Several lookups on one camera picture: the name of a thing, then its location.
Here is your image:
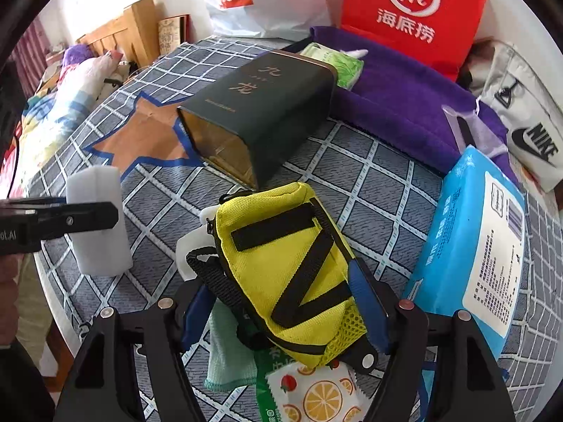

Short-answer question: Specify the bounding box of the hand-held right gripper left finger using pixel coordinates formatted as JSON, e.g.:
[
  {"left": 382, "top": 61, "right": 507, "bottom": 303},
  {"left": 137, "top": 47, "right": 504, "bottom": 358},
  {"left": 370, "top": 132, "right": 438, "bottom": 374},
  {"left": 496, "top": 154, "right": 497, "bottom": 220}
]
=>
[{"left": 53, "top": 278, "right": 217, "bottom": 422}]

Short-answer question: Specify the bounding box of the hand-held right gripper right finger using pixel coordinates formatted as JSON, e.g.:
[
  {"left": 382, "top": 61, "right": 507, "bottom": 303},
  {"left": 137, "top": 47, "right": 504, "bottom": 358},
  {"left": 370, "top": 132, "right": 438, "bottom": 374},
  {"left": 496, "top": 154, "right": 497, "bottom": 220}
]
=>
[{"left": 351, "top": 260, "right": 516, "bottom": 422}]

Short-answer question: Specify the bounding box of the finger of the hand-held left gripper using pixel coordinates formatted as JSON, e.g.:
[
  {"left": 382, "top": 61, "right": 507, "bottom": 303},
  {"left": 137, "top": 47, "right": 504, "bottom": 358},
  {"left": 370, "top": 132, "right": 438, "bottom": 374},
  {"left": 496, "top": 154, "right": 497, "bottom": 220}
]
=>
[
  {"left": 42, "top": 201, "right": 120, "bottom": 242},
  {"left": 0, "top": 197, "right": 68, "bottom": 206}
]

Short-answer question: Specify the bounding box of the yellow pouch with black straps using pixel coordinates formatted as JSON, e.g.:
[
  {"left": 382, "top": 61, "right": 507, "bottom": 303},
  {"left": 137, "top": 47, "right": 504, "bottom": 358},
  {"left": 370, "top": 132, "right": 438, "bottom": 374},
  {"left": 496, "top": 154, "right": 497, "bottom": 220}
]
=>
[{"left": 186, "top": 182, "right": 379, "bottom": 376}]

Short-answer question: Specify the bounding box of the person's left forearm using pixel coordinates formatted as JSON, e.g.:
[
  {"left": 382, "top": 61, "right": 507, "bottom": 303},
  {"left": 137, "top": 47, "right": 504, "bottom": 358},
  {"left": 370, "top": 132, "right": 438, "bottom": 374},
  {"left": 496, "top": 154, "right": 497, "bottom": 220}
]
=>
[{"left": 0, "top": 252, "right": 27, "bottom": 348}]

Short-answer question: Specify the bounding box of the teal cloth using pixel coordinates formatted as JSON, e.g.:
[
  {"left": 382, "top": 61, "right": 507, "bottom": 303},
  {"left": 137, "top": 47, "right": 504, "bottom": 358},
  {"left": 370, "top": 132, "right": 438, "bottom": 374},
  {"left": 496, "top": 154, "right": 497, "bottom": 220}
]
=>
[{"left": 204, "top": 303, "right": 260, "bottom": 392}]

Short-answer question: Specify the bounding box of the grey checked blanket with stars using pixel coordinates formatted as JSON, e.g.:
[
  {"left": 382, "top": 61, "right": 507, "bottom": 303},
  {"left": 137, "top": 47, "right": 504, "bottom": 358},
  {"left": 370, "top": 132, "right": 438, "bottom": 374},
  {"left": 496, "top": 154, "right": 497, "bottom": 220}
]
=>
[{"left": 26, "top": 37, "right": 563, "bottom": 422}]

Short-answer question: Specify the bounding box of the fruit print packet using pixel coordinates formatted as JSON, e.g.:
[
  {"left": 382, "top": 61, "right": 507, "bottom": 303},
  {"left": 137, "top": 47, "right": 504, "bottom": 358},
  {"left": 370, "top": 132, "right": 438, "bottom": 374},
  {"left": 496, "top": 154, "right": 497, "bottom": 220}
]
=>
[{"left": 267, "top": 358, "right": 367, "bottom": 422}]

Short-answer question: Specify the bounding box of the blue tissue pack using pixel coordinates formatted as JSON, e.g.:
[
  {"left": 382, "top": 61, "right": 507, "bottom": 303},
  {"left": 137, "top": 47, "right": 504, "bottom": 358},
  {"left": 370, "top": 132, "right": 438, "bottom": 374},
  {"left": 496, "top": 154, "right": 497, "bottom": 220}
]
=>
[{"left": 402, "top": 145, "right": 526, "bottom": 361}]

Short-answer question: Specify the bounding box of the colourful bedding pile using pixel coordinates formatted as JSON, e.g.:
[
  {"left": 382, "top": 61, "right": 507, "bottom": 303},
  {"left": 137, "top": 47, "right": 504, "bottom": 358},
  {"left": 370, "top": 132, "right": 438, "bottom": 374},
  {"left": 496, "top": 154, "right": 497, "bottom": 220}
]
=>
[{"left": 18, "top": 50, "right": 133, "bottom": 177}]

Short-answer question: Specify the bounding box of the striped curtain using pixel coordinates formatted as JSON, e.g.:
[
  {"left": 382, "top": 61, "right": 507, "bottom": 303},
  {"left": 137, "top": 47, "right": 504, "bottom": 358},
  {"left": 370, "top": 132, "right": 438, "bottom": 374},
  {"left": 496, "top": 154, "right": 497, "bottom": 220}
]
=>
[{"left": 11, "top": 13, "right": 49, "bottom": 97}]

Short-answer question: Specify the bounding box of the purple plush toy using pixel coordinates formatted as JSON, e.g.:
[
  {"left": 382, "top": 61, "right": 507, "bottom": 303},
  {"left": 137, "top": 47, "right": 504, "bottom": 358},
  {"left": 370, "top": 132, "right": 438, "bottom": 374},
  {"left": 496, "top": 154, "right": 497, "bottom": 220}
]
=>
[{"left": 62, "top": 44, "right": 95, "bottom": 69}]

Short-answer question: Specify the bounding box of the wooden headboard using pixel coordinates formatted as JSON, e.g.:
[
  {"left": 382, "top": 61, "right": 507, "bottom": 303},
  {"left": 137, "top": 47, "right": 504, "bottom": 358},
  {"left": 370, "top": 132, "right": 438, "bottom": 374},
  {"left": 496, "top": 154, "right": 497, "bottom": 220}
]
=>
[{"left": 77, "top": 0, "right": 160, "bottom": 69}]

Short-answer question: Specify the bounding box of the clear plastic packet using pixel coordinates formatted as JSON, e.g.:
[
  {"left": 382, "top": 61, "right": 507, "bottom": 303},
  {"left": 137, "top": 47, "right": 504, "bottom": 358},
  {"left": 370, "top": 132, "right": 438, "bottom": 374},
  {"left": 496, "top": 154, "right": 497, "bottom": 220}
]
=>
[{"left": 442, "top": 97, "right": 506, "bottom": 154}]

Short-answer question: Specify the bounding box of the purple towel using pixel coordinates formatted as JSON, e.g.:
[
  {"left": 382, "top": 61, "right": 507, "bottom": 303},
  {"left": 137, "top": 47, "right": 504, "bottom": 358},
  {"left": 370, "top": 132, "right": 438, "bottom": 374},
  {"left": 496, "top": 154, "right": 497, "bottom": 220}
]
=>
[{"left": 281, "top": 25, "right": 522, "bottom": 185}]

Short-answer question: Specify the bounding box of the dark green box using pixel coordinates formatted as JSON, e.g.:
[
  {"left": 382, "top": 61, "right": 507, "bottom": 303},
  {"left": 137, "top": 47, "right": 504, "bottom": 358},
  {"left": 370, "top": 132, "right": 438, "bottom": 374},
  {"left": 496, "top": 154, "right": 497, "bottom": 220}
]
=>
[{"left": 177, "top": 50, "right": 339, "bottom": 190}]

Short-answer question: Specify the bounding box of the small green tissue pack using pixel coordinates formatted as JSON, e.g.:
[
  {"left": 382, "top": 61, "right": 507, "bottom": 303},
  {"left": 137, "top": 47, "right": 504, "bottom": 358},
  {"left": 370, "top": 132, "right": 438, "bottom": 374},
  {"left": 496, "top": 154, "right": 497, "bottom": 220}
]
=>
[{"left": 300, "top": 43, "right": 365, "bottom": 90}]

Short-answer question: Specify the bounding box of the grey waist bag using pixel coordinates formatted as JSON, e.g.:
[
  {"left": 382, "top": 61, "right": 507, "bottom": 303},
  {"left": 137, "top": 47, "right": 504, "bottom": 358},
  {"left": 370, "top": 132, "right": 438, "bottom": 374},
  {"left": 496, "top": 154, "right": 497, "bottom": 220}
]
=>
[{"left": 457, "top": 39, "right": 563, "bottom": 193}]

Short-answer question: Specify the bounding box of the white plastic shopping bag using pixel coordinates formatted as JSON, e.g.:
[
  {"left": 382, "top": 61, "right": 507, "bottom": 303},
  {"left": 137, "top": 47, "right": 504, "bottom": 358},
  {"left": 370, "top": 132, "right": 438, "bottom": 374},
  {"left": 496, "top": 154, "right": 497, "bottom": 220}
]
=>
[{"left": 204, "top": 0, "right": 344, "bottom": 40}]

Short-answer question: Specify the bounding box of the red paper bag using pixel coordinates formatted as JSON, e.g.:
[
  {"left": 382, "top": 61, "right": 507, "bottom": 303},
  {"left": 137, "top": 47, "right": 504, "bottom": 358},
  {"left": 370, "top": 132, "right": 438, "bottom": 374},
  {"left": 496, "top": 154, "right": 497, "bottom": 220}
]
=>
[{"left": 341, "top": 0, "right": 491, "bottom": 82}]

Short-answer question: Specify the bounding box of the picture frame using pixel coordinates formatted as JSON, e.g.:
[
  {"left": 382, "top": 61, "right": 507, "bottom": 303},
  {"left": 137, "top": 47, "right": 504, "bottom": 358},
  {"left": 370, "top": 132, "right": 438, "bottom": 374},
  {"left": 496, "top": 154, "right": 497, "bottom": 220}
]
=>
[{"left": 157, "top": 14, "right": 191, "bottom": 56}]

